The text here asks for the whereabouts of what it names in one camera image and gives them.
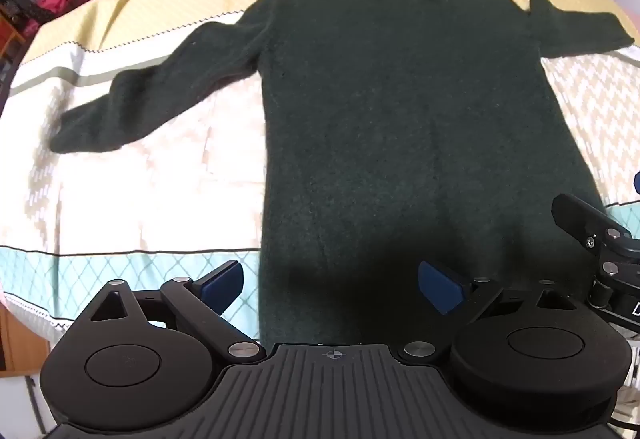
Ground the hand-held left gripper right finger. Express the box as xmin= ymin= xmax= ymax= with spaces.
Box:
xmin=398 ymin=260 xmax=592 ymax=366

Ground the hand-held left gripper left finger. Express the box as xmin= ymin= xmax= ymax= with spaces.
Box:
xmin=89 ymin=260 xmax=267 ymax=364

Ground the yellow white patterned bed sheet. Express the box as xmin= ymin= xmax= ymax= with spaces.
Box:
xmin=0 ymin=0 xmax=640 ymax=350

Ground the wooden cabinet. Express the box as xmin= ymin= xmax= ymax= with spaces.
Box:
xmin=0 ymin=306 xmax=53 ymax=372

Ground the dark green knit sweater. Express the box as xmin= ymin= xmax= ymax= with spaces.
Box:
xmin=50 ymin=0 xmax=636 ymax=350

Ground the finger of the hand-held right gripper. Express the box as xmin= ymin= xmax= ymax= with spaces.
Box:
xmin=551 ymin=192 xmax=635 ymax=250

